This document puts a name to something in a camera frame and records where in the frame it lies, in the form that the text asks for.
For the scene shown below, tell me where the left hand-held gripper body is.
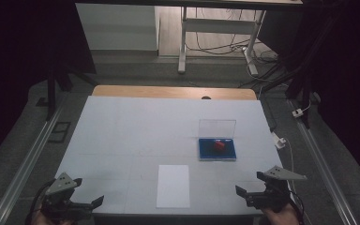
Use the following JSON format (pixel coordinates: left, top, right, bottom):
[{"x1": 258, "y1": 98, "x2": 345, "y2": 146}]
[{"x1": 40, "y1": 172, "x2": 94, "y2": 221}]

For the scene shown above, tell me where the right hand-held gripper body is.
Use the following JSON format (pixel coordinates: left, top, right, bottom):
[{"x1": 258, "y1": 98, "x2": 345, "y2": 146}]
[{"x1": 245, "y1": 165, "x2": 308, "y2": 214}]

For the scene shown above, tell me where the blue ink pad box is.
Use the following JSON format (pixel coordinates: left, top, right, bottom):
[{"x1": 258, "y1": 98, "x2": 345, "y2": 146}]
[{"x1": 198, "y1": 118, "x2": 237, "y2": 162}]

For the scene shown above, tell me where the red stamp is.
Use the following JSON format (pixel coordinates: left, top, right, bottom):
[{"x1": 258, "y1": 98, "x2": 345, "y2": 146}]
[{"x1": 213, "y1": 140, "x2": 227, "y2": 153}]

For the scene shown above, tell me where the person's right hand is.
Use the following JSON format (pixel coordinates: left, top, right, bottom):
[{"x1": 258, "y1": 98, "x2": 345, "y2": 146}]
[{"x1": 260, "y1": 202, "x2": 302, "y2": 225}]

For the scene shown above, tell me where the person's left hand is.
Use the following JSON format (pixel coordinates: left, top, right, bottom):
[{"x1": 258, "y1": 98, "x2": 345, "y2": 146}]
[{"x1": 30, "y1": 208, "x2": 76, "y2": 225}]

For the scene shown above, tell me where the white paper sheet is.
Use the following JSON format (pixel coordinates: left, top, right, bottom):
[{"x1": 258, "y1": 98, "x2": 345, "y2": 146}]
[{"x1": 156, "y1": 164, "x2": 191, "y2": 209}]

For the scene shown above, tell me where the white table cover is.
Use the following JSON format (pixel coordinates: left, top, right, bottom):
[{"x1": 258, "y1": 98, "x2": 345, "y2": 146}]
[{"x1": 55, "y1": 95, "x2": 300, "y2": 217}]

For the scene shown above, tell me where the white plug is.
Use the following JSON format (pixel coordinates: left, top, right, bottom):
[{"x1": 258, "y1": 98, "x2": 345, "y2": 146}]
[{"x1": 292, "y1": 102, "x2": 313, "y2": 119}]

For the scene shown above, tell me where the black tripod stand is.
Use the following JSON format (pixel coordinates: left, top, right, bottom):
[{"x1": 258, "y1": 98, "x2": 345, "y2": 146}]
[{"x1": 44, "y1": 61, "x2": 98, "y2": 122}]

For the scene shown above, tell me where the black metal stand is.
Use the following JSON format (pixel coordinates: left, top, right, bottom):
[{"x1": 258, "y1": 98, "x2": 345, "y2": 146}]
[{"x1": 259, "y1": 12, "x2": 341, "y2": 129}]

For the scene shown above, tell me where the wooden table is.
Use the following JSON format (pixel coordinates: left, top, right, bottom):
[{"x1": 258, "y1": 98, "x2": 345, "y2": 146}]
[{"x1": 92, "y1": 84, "x2": 258, "y2": 101}]

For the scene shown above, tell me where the black curtain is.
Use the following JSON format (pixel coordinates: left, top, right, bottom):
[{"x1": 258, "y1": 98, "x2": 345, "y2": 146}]
[
  {"x1": 0, "y1": 0, "x2": 97, "y2": 172},
  {"x1": 257, "y1": 0, "x2": 360, "y2": 190}
]

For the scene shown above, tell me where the white standing desk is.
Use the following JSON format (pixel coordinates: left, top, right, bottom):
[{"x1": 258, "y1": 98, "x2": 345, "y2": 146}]
[{"x1": 74, "y1": 0, "x2": 304, "y2": 76}]

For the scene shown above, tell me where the white cabinet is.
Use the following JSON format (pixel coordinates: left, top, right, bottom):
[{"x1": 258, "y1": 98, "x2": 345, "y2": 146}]
[{"x1": 75, "y1": 3, "x2": 160, "y2": 52}]

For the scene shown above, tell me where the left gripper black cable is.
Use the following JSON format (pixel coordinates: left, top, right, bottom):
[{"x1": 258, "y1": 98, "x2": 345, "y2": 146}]
[{"x1": 24, "y1": 179, "x2": 57, "y2": 225}]

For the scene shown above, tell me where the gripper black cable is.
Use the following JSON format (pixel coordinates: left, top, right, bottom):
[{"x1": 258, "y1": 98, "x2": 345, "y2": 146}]
[
  {"x1": 24, "y1": 179, "x2": 57, "y2": 225},
  {"x1": 289, "y1": 188, "x2": 306, "y2": 225}
]

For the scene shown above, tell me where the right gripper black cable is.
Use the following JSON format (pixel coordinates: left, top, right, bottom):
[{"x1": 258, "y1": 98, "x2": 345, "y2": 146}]
[{"x1": 289, "y1": 188, "x2": 306, "y2": 225}]

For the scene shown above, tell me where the white power strip cable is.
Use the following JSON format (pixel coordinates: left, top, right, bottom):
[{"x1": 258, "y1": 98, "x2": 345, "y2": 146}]
[{"x1": 284, "y1": 138, "x2": 314, "y2": 225}]

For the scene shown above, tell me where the aluminium rail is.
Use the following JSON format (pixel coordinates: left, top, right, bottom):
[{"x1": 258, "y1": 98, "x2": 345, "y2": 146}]
[
  {"x1": 289, "y1": 98, "x2": 359, "y2": 225},
  {"x1": 0, "y1": 102, "x2": 64, "y2": 225}
]

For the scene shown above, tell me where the white metal frame stand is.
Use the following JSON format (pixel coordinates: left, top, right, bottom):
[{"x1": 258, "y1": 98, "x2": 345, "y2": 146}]
[{"x1": 185, "y1": 8, "x2": 284, "y2": 89}]

